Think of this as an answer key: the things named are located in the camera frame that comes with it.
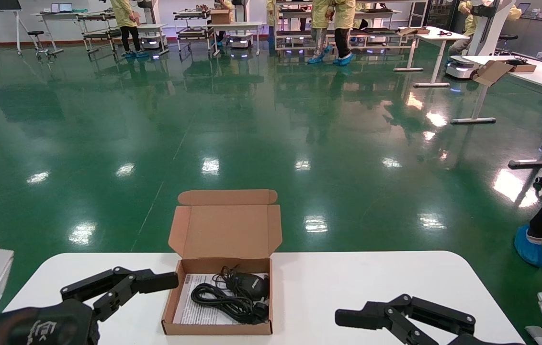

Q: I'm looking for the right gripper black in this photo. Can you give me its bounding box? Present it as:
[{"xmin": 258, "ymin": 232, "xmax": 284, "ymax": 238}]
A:
[{"xmin": 335, "ymin": 294, "xmax": 525, "ymax": 345}]

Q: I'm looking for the white printed instruction sheet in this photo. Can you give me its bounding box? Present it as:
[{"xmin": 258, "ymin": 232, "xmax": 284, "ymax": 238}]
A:
[{"xmin": 173, "ymin": 273, "xmax": 269, "ymax": 325}]

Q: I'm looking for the white table with T-feet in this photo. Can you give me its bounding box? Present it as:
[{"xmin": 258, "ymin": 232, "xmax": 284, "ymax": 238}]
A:
[{"xmin": 393, "ymin": 26, "xmax": 471, "ymax": 89}]

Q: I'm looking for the brown cardboard storage box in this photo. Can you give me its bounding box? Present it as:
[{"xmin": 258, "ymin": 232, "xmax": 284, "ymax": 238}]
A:
[{"xmin": 161, "ymin": 189, "xmax": 283, "ymax": 336}]

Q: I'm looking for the standing person in yellow coat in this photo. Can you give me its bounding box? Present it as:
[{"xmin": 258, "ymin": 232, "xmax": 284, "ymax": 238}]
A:
[
  {"xmin": 330, "ymin": 0, "xmax": 357, "ymax": 67},
  {"xmin": 307, "ymin": 0, "xmax": 335, "ymax": 65},
  {"xmin": 110, "ymin": 0, "xmax": 150, "ymax": 59},
  {"xmin": 214, "ymin": 0, "xmax": 236, "ymax": 46}
]

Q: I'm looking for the open cardboard box with flap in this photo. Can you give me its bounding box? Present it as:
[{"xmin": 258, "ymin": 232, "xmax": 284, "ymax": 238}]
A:
[{"xmin": 472, "ymin": 58, "xmax": 538, "ymax": 87}]

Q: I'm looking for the long white shelf rack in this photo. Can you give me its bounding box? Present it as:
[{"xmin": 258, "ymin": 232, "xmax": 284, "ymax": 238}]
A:
[{"xmin": 273, "ymin": 0, "xmax": 418, "ymax": 54}]

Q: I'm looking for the seated person in yellow coat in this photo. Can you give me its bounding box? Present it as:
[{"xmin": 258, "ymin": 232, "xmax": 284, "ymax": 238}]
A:
[{"xmin": 448, "ymin": 0, "xmax": 523, "ymax": 57}]

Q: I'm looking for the white desk with laptops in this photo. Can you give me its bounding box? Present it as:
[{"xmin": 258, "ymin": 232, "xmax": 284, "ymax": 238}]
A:
[{"xmin": 33, "ymin": 11, "xmax": 90, "ymax": 56}]

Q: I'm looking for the metal shelf cart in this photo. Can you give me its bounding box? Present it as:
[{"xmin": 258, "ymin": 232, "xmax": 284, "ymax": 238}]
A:
[
  {"xmin": 77, "ymin": 11, "xmax": 124, "ymax": 56},
  {"xmin": 173, "ymin": 8, "xmax": 215, "ymax": 55}
]

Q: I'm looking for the left gripper black covered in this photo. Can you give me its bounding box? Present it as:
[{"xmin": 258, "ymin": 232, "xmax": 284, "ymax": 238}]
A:
[{"xmin": 0, "ymin": 266, "xmax": 179, "ymax": 345}]

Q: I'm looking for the white wheeled robot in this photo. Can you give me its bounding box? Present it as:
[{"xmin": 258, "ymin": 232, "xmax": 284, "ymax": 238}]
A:
[{"xmin": 445, "ymin": 0, "xmax": 517, "ymax": 80}]

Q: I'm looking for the black round stool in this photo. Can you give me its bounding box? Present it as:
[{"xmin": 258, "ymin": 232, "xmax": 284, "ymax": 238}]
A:
[
  {"xmin": 27, "ymin": 30, "xmax": 59, "ymax": 61},
  {"xmin": 497, "ymin": 34, "xmax": 519, "ymax": 56}
]

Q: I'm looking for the small white table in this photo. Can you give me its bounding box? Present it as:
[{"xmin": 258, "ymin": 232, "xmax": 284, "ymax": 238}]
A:
[
  {"xmin": 207, "ymin": 21, "xmax": 265, "ymax": 57},
  {"xmin": 134, "ymin": 23, "xmax": 170, "ymax": 56}
]

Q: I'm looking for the black coiled thick cable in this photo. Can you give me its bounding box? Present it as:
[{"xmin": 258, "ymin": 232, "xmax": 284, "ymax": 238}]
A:
[{"xmin": 191, "ymin": 283, "xmax": 269, "ymax": 325}]

